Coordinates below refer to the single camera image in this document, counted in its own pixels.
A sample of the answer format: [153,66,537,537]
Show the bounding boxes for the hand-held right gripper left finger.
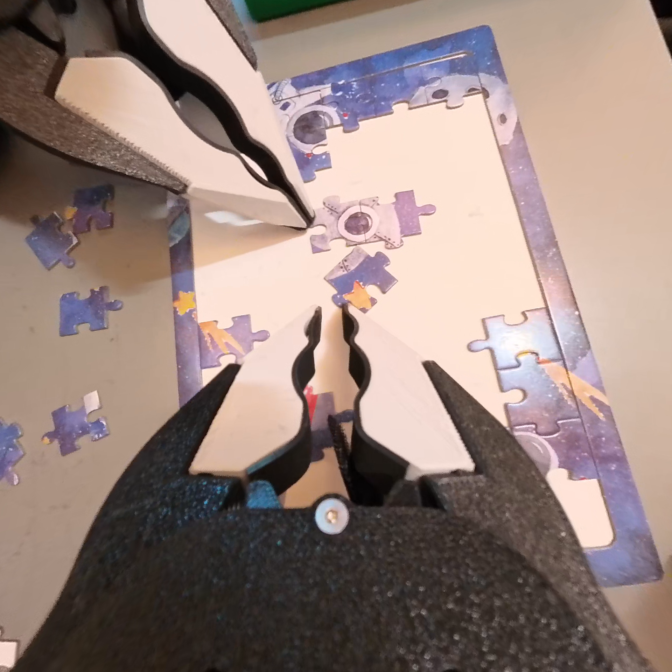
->
[188,306,323,481]

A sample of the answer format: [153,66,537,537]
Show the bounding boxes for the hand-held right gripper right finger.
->
[341,306,477,494]

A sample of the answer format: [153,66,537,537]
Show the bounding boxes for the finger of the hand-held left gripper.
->
[138,0,316,222]
[54,52,312,230]

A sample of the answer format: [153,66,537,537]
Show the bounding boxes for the blue space puzzle frame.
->
[167,25,663,588]

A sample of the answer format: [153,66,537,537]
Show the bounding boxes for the blue puzzle piece white corner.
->
[42,390,109,456]

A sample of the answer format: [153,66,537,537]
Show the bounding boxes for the grey porthole half puzzle piece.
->
[309,195,366,254]

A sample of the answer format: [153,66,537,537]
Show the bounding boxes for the grey satellite puzzle piece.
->
[361,190,438,249]

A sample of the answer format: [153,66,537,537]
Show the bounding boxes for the red rocket puzzle piece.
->
[303,386,339,463]

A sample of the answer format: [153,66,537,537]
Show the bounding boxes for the purple puzzle piece orange edge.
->
[67,184,116,235]

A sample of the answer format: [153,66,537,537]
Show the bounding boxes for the orange comet tail puzzle piece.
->
[198,314,271,371]

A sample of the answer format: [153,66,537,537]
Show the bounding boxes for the blue starry puzzle piece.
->
[59,286,125,338]
[25,211,79,271]
[0,419,25,486]

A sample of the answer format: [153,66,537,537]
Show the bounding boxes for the green plastic bin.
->
[246,0,379,23]

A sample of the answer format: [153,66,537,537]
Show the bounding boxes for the joined comet star puzzle pieces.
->
[467,309,611,438]

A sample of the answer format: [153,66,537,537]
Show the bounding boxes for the white astronaut puzzle piece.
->
[512,425,599,481]

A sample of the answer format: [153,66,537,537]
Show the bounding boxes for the blue puzzle piece orange star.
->
[324,247,398,312]

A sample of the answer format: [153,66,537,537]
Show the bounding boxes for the assembled astronaut puzzle pieces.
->
[267,73,486,183]

